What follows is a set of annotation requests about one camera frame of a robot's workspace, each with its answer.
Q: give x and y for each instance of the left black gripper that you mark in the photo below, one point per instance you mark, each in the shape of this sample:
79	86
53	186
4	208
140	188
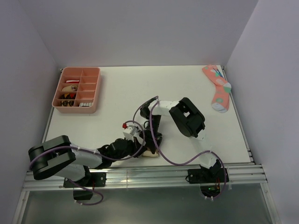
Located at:
135	144

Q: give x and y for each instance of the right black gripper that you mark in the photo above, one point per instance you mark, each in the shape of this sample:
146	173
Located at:
149	141

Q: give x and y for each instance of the white black striped sock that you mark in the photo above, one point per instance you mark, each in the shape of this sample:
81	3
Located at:
86	104

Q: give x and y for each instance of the brown striped sock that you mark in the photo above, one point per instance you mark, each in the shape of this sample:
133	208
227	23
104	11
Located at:
149	154

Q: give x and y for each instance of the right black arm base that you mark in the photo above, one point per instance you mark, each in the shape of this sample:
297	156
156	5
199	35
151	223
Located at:
211	180

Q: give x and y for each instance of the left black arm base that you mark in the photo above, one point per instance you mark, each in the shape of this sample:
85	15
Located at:
85	189

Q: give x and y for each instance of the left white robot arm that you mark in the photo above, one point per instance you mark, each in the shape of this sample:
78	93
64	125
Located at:
60	157

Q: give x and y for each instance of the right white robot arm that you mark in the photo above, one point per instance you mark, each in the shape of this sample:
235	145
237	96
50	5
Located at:
189	121

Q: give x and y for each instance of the pink divided organizer tray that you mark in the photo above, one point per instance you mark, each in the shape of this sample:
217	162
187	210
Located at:
78	90

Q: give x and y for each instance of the brown argyle rolled sock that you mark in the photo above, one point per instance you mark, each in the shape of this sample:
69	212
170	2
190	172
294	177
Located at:
67	103

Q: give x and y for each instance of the dark argyle rolled sock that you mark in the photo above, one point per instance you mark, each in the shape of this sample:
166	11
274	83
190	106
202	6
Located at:
68	96

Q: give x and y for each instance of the beige rolled sock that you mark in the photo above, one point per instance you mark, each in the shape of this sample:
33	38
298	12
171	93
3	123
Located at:
70	88

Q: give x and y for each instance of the pink patterned sock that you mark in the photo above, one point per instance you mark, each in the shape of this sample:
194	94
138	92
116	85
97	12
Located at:
220	101

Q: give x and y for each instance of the red white rolled sock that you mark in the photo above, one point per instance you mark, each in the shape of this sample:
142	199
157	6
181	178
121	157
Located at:
72	81

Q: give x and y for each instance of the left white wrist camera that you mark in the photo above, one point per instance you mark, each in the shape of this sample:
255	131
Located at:
130	132

